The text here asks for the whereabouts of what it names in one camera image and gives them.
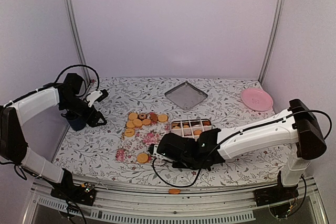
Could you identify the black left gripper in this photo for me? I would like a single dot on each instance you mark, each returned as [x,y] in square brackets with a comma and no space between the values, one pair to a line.
[93,122]

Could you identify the floral cookie tray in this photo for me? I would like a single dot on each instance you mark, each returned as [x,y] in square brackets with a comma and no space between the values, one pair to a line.
[139,134]

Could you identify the dotted tan sandwich cookie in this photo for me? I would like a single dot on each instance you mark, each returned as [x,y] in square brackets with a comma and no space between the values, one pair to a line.
[142,158]

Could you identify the pink divided cookie tin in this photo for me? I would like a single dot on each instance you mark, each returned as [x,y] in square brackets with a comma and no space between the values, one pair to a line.
[191,128]

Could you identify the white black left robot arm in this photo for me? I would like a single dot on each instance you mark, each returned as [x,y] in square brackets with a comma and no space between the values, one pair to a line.
[26,131]

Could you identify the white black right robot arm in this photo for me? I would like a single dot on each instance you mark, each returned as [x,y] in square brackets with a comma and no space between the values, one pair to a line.
[296,125]

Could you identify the dark blue cup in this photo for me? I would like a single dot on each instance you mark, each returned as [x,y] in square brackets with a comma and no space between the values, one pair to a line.
[75,122]

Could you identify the chocolate sprinkled donut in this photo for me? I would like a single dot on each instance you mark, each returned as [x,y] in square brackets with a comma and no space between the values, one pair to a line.
[143,116]

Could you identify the silver metal tin lid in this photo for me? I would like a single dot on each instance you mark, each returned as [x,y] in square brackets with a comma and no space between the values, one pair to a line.
[186,96]

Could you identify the fallen orange cookie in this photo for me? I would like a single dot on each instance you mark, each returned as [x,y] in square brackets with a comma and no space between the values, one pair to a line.
[174,191]

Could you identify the pink plastic plate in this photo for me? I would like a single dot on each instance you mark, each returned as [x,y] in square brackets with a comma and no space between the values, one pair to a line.
[256,99]

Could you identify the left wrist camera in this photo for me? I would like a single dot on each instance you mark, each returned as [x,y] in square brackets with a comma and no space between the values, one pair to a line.
[95,96]

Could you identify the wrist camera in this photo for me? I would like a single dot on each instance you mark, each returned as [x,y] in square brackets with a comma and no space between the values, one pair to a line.
[152,149]
[95,96]

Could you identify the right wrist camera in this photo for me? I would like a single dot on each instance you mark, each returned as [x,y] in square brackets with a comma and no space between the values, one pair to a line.
[152,149]

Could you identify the aluminium front rail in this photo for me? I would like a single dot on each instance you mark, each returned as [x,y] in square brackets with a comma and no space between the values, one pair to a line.
[118,202]

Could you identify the aluminium left corner post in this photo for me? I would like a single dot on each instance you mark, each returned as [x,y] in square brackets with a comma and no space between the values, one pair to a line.
[74,30]

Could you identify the aluminium corner post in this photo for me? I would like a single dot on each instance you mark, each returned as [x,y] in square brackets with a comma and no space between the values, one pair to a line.
[74,30]
[271,40]

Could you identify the aluminium right corner post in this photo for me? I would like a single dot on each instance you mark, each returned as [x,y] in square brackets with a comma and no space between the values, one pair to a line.
[271,40]

